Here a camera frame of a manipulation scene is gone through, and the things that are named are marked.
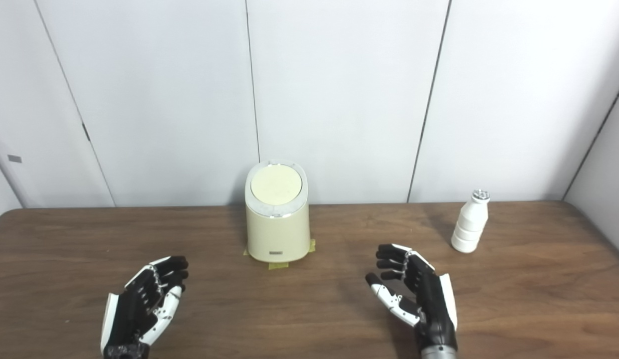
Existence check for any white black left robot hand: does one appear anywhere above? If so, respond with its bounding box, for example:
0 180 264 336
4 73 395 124
101 256 189 359

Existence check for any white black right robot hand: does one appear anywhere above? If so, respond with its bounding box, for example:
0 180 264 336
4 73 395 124
365 244 458 352

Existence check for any cream-colored lidded bin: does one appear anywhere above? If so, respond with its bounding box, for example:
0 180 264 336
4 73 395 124
245 160 310 263

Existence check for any small white plastic bottle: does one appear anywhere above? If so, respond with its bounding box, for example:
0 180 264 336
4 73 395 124
451 189 491 253

